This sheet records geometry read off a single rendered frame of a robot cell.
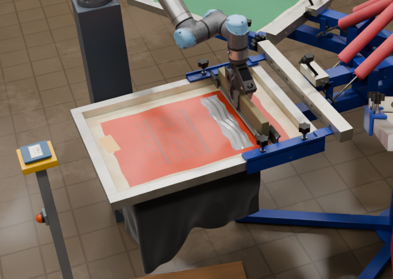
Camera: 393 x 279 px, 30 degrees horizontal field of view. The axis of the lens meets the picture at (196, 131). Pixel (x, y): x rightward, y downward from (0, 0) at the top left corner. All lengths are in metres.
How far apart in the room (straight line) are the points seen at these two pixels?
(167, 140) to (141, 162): 0.15
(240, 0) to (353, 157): 1.12
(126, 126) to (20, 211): 1.34
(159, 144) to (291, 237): 1.18
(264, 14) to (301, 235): 1.08
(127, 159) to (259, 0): 1.28
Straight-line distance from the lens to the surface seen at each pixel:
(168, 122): 2.78
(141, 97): 2.89
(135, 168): 2.59
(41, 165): 2.70
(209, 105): 2.85
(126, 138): 2.73
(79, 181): 4.08
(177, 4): 2.61
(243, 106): 2.70
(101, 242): 3.71
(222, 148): 2.63
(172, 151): 2.64
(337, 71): 2.89
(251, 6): 3.54
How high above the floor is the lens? 2.59
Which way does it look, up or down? 37 degrees down
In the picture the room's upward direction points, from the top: 5 degrees counter-clockwise
